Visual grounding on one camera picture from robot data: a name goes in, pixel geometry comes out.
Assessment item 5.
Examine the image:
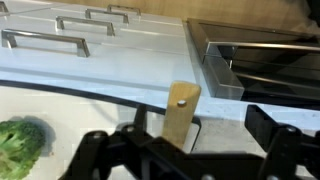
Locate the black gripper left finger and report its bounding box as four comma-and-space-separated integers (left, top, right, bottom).
59, 103, 201, 180

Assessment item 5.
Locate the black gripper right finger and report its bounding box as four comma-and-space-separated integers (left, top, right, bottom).
244, 104, 303, 180

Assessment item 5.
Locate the wooden spatula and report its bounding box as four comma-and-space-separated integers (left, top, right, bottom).
161, 81, 203, 150

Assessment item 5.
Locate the black built-in oven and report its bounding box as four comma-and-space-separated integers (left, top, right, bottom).
185, 17, 320, 109

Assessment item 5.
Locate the large green broccoli floret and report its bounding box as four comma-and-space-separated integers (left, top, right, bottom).
0, 119, 47, 180

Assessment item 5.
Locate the steel oven door handle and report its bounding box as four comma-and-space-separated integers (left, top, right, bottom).
204, 40, 320, 54

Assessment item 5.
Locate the steel drawer pull handle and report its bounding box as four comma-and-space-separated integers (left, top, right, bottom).
0, 28, 91, 59
84, 7, 130, 25
55, 15, 116, 37

